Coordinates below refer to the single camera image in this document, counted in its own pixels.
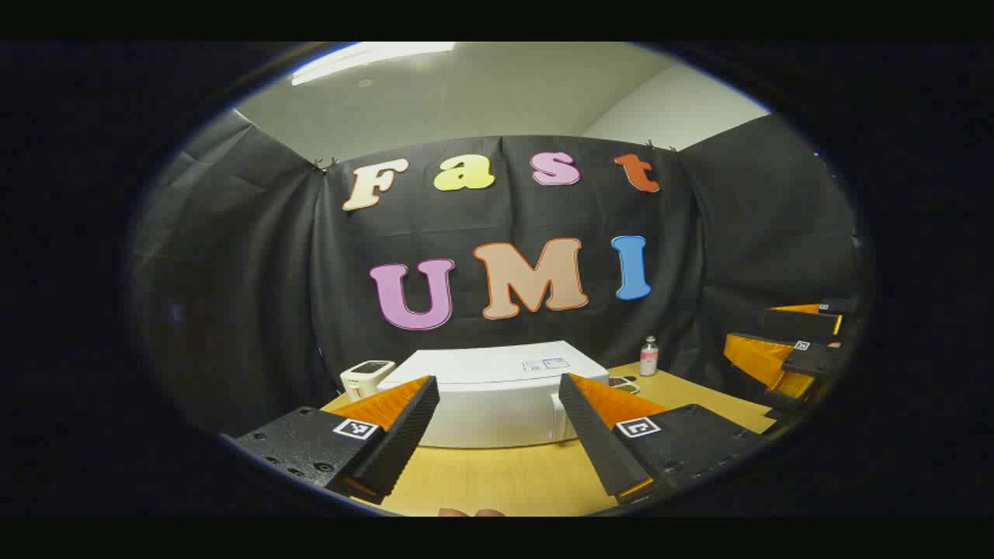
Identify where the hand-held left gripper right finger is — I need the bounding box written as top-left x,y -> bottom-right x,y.
558,373 -> 770,505

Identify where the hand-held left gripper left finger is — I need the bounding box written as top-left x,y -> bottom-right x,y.
221,375 -> 441,505

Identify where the white microwave oven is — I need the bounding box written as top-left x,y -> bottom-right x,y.
378,340 -> 610,450

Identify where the white toaster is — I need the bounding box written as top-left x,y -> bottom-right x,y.
340,359 -> 397,401

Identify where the black backdrop cloth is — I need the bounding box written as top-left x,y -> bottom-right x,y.
132,109 -> 863,436

